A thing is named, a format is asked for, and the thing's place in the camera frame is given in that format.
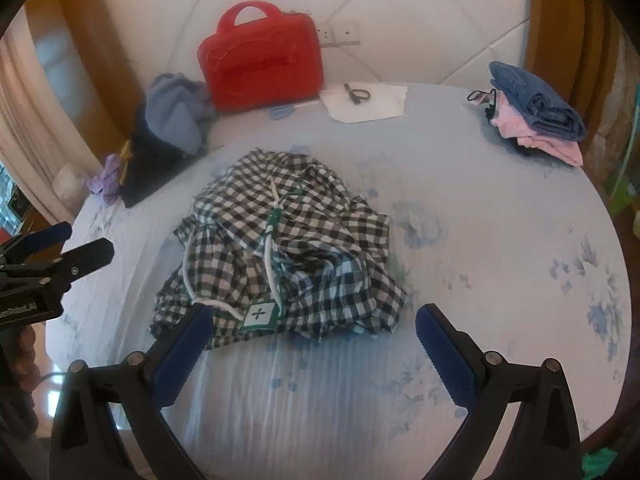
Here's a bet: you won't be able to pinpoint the folded pink clothes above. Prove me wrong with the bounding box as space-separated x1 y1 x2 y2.
490 100 584 167

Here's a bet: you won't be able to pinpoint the wooden headboard frame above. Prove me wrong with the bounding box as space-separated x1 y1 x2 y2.
520 0 623 103

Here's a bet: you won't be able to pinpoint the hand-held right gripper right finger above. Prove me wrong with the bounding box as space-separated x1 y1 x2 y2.
415 302 583 480

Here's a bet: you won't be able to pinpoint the dark navy cloth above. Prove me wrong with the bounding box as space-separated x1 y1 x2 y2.
120 105 211 208

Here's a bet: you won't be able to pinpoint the purple cloth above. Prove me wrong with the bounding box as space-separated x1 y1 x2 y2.
87 154 123 206

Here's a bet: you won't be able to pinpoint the folded denim jeans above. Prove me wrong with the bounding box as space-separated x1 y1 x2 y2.
489 61 587 142

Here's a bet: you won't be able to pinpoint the person's left forearm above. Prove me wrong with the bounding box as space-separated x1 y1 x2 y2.
0 322 41 436

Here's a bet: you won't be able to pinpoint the white padded headboard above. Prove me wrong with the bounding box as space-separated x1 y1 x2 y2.
95 0 536 91

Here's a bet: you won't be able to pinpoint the blue-grey cloth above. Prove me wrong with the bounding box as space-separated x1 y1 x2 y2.
145 74 221 156

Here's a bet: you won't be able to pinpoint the beige curtain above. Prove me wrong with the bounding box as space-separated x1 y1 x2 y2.
0 5 86 226

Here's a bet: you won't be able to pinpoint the white paper sheet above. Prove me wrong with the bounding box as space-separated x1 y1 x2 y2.
320 82 408 123

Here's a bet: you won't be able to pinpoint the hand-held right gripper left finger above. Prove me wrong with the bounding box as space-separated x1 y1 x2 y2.
47 302 216 480

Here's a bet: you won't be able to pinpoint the black white checkered garment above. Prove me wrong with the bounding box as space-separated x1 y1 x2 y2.
150 147 408 351

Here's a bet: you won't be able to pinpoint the black white hair band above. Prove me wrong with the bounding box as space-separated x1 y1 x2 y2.
467 89 501 121

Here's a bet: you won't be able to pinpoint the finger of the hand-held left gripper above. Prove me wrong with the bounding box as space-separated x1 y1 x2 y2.
27 237 116 295
0 222 74 262

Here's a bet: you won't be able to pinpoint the green cloth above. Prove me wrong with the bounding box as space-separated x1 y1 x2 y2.
582 447 622 480

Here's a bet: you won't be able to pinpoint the red plastic carry case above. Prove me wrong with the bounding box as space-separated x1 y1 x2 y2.
196 1 325 112

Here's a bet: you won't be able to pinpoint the white wall socket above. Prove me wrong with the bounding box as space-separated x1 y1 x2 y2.
315 21 361 47

